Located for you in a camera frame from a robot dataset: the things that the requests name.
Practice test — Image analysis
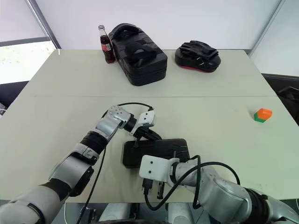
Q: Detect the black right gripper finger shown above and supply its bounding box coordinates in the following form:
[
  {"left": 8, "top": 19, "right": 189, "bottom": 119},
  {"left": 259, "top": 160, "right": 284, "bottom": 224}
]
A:
[{"left": 157, "top": 182, "right": 166, "bottom": 200}]

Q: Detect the screwdriver bit set case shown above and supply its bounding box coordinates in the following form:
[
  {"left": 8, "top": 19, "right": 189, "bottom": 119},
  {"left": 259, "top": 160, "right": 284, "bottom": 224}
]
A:
[{"left": 122, "top": 138, "right": 191, "bottom": 169}]

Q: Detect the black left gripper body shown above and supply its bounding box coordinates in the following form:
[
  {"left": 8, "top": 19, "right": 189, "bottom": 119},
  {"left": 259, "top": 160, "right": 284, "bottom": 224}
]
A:
[{"left": 134, "top": 125, "right": 155, "bottom": 141}]

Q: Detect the orange green house block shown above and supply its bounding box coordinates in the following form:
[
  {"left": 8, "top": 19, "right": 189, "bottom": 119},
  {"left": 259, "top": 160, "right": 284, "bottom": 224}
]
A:
[{"left": 253, "top": 107, "right": 273, "bottom": 123}]

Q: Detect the black hard carry case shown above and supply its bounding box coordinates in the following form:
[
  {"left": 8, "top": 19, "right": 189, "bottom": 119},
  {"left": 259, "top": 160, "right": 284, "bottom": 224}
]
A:
[{"left": 107, "top": 22, "right": 169, "bottom": 87}]

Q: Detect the dark bin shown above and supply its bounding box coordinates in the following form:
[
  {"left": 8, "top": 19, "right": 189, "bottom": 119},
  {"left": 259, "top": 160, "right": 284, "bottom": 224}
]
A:
[{"left": 261, "top": 73, "right": 299, "bottom": 128}]

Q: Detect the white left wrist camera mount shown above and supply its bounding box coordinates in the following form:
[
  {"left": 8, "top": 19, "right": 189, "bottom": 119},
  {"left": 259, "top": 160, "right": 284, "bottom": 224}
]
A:
[{"left": 131, "top": 110, "right": 157, "bottom": 136}]

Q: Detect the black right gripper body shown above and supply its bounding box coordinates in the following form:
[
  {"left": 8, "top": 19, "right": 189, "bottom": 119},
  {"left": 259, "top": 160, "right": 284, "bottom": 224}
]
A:
[{"left": 142, "top": 178, "right": 153, "bottom": 196}]

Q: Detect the glass cola bottle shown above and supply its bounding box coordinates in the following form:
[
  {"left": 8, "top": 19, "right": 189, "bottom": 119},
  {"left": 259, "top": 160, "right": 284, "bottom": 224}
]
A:
[{"left": 98, "top": 25, "right": 117, "bottom": 64}]

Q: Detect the grey slanted frame post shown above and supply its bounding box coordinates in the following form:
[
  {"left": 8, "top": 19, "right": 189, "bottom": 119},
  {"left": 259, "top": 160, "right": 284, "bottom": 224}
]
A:
[
  {"left": 248, "top": 0, "right": 285, "bottom": 56},
  {"left": 25, "top": 0, "right": 62, "bottom": 50}
]

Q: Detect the dark horizontal window bar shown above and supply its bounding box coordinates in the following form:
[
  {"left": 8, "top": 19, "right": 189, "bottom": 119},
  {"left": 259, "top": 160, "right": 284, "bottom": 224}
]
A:
[{"left": 0, "top": 36, "right": 51, "bottom": 47}]

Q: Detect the white rounded robot leg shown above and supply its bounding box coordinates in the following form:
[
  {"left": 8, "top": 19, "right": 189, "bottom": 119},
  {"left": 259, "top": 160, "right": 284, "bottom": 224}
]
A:
[
  {"left": 166, "top": 203, "right": 197, "bottom": 224},
  {"left": 99, "top": 203, "right": 132, "bottom": 222}
]

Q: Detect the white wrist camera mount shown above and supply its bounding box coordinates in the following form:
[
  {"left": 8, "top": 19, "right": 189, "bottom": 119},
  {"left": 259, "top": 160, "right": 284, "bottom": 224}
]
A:
[
  {"left": 139, "top": 154, "right": 180, "bottom": 183},
  {"left": 131, "top": 110, "right": 157, "bottom": 136}
]

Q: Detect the black red boxing pad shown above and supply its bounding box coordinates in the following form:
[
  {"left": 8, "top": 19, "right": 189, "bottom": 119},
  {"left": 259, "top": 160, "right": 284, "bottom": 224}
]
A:
[{"left": 174, "top": 40, "right": 222, "bottom": 74}]

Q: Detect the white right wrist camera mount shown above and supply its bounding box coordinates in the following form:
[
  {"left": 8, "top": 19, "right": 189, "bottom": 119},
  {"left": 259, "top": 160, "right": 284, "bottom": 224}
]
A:
[{"left": 139, "top": 154, "right": 180, "bottom": 183}]

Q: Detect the black bracket under table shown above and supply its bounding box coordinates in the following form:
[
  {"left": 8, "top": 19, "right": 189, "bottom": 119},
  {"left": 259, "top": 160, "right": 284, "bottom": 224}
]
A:
[{"left": 80, "top": 206, "right": 97, "bottom": 223}]

